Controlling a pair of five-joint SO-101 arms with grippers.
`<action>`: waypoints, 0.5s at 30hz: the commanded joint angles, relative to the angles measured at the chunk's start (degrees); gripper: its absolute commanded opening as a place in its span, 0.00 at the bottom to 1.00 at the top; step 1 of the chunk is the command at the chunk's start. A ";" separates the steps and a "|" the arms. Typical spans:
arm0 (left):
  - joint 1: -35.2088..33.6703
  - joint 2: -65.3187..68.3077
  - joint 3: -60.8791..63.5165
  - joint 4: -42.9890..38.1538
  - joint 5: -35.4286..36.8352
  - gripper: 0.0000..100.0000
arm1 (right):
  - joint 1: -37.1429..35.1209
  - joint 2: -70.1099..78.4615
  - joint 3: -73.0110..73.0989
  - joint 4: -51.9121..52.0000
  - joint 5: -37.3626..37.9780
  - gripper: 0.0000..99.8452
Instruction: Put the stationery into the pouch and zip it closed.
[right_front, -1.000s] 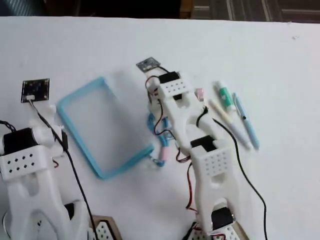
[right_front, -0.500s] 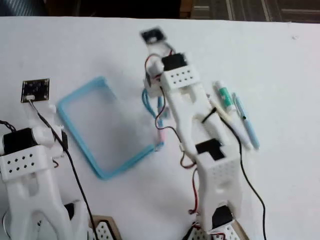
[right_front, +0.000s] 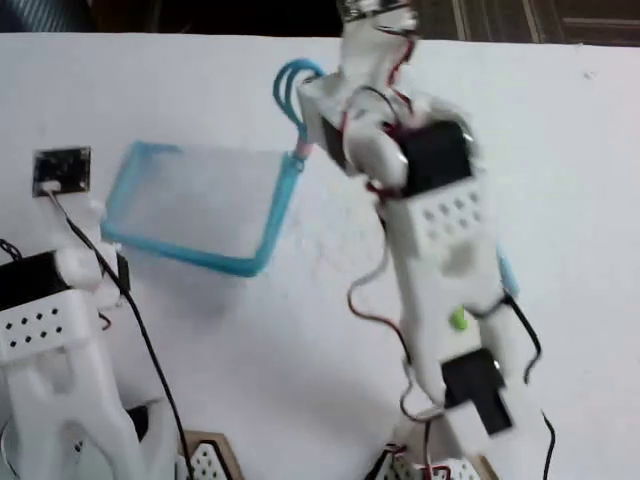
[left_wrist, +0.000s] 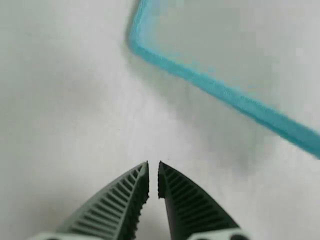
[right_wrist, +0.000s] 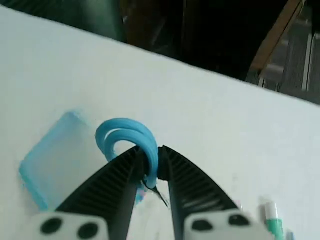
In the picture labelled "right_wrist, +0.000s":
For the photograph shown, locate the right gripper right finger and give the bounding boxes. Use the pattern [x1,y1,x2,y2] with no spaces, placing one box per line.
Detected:
[156,144,273,240]

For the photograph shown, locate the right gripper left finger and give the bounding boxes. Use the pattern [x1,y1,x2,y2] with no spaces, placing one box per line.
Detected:
[30,145,144,240]

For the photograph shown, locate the blue scissors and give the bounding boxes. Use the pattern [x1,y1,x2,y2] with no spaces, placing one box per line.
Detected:
[95,117,170,207]

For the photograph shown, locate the translucent blue plastic box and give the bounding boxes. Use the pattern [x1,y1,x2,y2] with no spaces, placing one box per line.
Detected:
[18,110,90,211]

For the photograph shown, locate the green and white pen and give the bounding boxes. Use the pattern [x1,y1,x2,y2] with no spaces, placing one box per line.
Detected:
[260,201,286,240]

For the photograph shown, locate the wooden desk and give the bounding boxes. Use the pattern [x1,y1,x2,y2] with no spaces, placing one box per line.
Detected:
[248,0,309,76]

